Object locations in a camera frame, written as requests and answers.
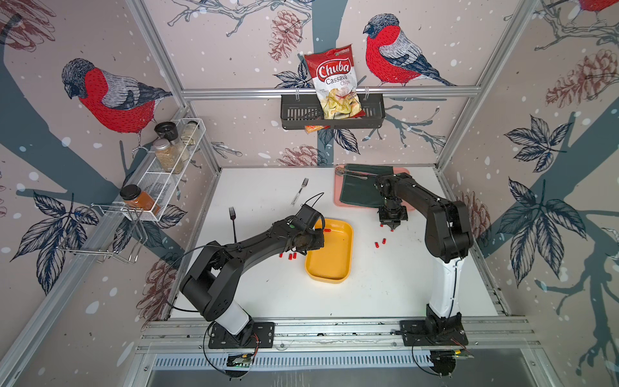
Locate yellow plastic storage box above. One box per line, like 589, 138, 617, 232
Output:
305, 219, 354, 284

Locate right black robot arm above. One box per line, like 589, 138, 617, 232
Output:
375, 174, 474, 341

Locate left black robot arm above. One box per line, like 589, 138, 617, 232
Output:
180, 204, 326, 346

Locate dark green cloth napkin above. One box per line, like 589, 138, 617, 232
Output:
340, 164, 394, 208

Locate pink plastic tray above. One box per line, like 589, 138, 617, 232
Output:
334, 167, 409, 208

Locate silver fork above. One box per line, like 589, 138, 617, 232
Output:
290, 177, 309, 206

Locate iridescent metal spoon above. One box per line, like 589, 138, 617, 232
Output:
341, 166, 377, 180

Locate black fork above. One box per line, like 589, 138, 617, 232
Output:
229, 206, 238, 243

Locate small snack packet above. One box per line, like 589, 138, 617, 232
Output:
305, 126, 325, 134

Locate red cassava chips bag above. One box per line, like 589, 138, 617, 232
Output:
304, 45, 365, 119

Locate clear spice jar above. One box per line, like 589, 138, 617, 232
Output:
181, 120, 200, 146

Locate silver lid spice jar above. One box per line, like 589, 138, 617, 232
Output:
152, 139, 184, 174

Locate black lid spice jar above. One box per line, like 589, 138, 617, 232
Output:
154, 121, 185, 151

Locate orange spice jar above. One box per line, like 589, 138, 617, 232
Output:
119, 184, 161, 214

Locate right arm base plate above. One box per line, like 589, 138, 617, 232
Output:
399, 319, 469, 347

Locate black wall basket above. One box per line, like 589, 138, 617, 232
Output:
280, 94, 385, 130

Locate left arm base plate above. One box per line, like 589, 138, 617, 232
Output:
206, 321, 275, 349

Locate white wire spice rack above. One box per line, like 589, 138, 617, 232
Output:
127, 118, 206, 225

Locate aluminium frame profile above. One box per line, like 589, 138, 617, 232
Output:
181, 85, 482, 102

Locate chrome wire holder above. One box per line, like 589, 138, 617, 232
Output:
56, 202, 148, 264

